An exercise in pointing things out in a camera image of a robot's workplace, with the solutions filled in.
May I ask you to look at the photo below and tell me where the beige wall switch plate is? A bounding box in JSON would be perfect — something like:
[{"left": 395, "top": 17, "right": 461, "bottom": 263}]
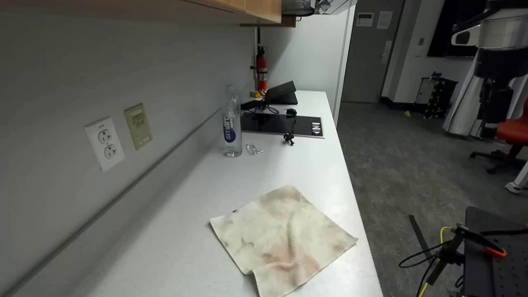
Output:
[{"left": 121, "top": 103, "right": 154, "bottom": 153}]

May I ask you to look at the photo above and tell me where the white paper sign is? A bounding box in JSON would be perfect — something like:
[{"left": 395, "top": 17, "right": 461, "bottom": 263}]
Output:
[
  {"left": 375, "top": 11, "right": 394, "bottom": 32},
  {"left": 354, "top": 12, "right": 375, "bottom": 30}
]

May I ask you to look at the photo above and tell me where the black wire rack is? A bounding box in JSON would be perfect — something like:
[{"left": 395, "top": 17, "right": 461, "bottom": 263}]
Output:
[{"left": 413, "top": 72, "right": 458, "bottom": 120}]

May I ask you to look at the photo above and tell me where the red office chair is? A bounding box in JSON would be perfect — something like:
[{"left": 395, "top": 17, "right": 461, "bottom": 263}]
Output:
[{"left": 468, "top": 98, "right": 528, "bottom": 176}]

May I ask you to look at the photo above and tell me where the orange-handled black clamp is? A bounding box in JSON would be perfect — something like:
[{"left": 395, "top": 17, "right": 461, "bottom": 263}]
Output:
[{"left": 425, "top": 223, "right": 509, "bottom": 288}]

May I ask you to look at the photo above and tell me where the red fire extinguisher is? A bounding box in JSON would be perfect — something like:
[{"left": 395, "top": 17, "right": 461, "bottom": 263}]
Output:
[{"left": 250, "top": 45, "right": 270, "bottom": 96}]

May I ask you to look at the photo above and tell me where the black wall screen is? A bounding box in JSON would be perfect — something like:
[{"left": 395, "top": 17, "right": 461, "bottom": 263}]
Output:
[{"left": 427, "top": 0, "right": 488, "bottom": 58}]

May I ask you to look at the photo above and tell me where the small black clamp mount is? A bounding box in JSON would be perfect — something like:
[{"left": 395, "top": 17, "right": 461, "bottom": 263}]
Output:
[{"left": 280, "top": 129, "right": 296, "bottom": 149}]

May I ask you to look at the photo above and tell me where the stained beige cloth towel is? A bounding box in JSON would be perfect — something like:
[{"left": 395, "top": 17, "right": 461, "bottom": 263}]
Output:
[{"left": 207, "top": 186, "right": 359, "bottom": 297}]

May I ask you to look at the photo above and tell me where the white curtain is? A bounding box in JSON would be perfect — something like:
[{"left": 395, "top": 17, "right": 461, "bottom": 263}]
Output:
[{"left": 441, "top": 55, "right": 483, "bottom": 139}]

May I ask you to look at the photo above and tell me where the grey door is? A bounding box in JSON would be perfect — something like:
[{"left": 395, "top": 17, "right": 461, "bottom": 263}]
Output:
[{"left": 341, "top": 0, "right": 405, "bottom": 105}]

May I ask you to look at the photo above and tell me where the black angled stand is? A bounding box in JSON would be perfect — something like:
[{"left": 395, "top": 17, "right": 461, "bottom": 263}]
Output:
[{"left": 238, "top": 80, "right": 298, "bottom": 113}]

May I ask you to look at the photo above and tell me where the wooden upper cabinet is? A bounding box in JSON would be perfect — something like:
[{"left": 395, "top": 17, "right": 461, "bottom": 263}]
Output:
[{"left": 186, "top": 0, "right": 296, "bottom": 29}]

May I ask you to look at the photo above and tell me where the black breadboard table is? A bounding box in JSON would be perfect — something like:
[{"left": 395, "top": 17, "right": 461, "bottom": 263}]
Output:
[{"left": 461, "top": 205, "right": 528, "bottom": 297}]

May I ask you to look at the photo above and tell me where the yellow cable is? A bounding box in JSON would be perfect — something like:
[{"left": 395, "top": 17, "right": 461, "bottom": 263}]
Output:
[{"left": 415, "top": 225, "right": 458, "bottom": 297}]

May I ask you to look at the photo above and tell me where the clear plastic water bottle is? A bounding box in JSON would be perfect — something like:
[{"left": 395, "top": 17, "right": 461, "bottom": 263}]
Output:
[{"left": 220, "top": 83, "right": 243, "bottom": 161}]

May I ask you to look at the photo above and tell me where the white wall outlet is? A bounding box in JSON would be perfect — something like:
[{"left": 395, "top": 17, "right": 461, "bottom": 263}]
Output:
[{"left": 83, "top": 116, "right": 126, "bottom": 174}]

